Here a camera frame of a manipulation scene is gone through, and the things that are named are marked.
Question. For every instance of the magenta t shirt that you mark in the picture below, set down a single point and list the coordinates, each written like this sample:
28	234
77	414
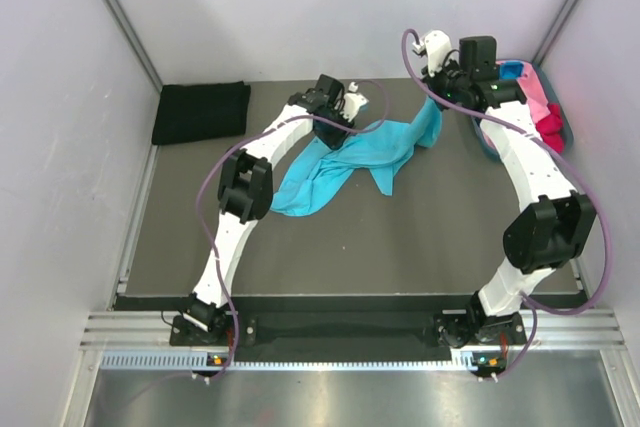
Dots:
550	127

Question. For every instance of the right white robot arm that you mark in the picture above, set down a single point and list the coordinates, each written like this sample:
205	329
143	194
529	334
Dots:
554	221

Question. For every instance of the pink t shirt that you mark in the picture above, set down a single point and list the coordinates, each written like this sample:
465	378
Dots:
533	89

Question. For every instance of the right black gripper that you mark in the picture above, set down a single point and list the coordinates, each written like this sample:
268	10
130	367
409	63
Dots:
431	81

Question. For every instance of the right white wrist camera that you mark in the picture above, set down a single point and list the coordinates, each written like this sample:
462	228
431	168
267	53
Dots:
435	45

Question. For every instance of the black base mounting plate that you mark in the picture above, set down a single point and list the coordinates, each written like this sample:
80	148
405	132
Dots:
360	336

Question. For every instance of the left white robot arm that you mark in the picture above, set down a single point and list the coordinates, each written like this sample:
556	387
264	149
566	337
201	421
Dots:
245	192

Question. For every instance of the folded black t shirt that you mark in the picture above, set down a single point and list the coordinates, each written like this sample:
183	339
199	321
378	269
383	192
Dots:
199	112

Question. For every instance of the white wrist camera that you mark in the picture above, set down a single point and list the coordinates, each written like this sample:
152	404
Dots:
435	45
353	102

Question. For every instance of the light blue t shirt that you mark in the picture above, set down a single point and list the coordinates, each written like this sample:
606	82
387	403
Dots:
317	174

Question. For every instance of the blue laundry basket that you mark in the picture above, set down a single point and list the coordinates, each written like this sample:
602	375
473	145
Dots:
553	98

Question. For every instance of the slotted cable duct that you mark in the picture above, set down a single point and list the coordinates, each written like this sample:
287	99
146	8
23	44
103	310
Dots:
209	362

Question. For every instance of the dark blue t shirt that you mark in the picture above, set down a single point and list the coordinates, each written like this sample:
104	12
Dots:
511	70

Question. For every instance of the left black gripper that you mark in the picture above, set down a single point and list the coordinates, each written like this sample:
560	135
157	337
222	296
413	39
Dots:
334	139

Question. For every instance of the left corner aluminium post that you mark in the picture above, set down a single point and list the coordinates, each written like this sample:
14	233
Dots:
127	29

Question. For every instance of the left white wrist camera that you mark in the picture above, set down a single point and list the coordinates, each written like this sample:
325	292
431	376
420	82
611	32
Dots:
353	102

